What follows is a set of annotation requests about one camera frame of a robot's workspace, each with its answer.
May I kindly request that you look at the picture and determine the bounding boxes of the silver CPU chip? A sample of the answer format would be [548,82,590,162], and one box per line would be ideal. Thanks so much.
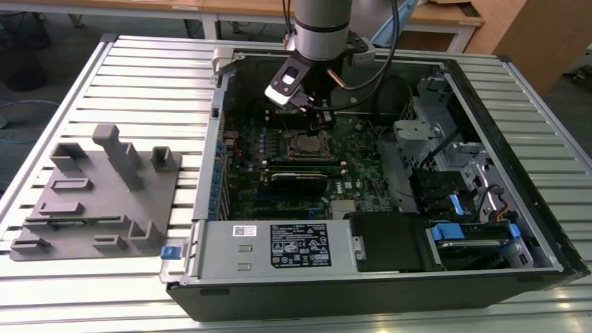
[294,135,325,151]

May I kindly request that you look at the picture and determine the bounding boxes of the CPU socket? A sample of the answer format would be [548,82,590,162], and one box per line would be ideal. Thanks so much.
[284,128,334,161]

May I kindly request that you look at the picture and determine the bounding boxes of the copper coloured rod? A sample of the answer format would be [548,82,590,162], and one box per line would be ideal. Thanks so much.
[325,68,345,88]

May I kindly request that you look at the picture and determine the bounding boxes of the silver metal drive cage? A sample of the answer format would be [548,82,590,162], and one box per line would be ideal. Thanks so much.
[390,78,464,164]

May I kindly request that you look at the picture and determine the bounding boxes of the green motherboard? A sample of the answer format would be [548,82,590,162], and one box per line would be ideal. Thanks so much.
[221,107,402,221]

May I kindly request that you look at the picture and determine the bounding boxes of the black graphics card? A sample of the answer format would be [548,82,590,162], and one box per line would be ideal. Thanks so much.
[269,171,330,197]

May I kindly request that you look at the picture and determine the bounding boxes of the black plastic shroud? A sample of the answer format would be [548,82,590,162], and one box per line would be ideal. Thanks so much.
[349,212,438,273]

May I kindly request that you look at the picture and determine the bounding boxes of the hard disk in blue carrier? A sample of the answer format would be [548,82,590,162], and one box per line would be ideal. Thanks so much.
[428,223,505,249]

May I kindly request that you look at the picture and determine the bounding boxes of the wooden cabinet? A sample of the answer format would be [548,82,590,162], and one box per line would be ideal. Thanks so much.
[466,0,592,94]

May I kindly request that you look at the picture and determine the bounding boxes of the silver power supply unit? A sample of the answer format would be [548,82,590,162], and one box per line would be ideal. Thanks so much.
[186,219,366,278]

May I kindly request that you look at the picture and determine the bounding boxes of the grey parts rack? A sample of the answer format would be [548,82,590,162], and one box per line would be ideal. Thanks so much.
[8,123,184,262]

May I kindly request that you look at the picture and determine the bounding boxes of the black PC case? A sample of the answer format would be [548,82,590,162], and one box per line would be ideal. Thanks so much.
[158,48,592,322]

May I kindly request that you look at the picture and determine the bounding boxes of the black office chair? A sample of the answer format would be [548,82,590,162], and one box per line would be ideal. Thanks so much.
[0,10,49,93]

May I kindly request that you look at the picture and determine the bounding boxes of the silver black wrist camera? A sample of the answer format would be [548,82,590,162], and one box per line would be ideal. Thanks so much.
[264,65,316,112]

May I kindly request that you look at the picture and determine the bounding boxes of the small grey wrist camera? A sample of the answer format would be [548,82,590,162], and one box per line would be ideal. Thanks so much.
[346,33,377,67]

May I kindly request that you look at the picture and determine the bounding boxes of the black looped case cable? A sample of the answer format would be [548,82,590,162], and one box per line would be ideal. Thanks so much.
[374,74,412,116]

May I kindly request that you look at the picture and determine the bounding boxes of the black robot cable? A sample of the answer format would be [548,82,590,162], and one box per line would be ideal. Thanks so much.
[313,0,401,112]

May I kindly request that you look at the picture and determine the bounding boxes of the wooden desk white frame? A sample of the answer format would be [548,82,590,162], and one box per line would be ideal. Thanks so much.
[0,0,218,39]
[202,0,486,53]

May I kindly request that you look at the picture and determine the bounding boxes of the orange yellow power wires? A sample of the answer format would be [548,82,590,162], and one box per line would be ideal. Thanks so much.
[489,203,512,223]

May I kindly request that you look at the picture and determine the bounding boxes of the blue floor cable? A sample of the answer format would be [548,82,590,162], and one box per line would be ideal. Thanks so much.
[0,99,61,145]

